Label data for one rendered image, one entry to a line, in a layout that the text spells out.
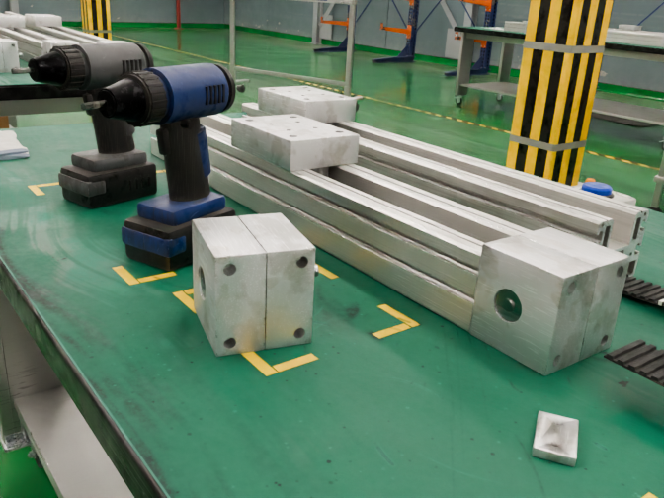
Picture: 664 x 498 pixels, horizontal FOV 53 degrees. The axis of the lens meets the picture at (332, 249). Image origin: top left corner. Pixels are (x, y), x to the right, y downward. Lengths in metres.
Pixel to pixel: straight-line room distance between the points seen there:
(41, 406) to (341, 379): 1.10
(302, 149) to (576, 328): 0.42
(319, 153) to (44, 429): 0.90
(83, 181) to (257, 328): 0.46
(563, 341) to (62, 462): 1.04
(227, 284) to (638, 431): 0.35
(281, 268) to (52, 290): 0.27
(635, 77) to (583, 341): 8.87
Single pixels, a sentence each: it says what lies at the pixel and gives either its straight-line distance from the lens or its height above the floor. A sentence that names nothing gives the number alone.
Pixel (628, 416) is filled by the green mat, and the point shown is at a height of 0.78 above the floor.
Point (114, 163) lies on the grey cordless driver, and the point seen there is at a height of 0.84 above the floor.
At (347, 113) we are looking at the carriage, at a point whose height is 0.88.
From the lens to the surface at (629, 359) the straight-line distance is 0.62.
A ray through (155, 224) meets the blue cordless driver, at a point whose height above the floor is 0.83.
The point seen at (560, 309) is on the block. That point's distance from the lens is 0.60.
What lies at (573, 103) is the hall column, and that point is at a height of 0.55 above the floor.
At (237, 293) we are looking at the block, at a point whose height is 0.84.
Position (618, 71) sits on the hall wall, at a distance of 9.60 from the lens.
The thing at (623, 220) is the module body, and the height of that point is 0.85.
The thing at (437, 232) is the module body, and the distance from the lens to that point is 0.68.
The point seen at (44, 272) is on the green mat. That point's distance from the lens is 0.80.
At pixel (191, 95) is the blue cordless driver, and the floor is 0.97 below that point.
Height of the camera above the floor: 1.09
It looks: 21 degrees down
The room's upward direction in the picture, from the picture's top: 3 degrees clockwise
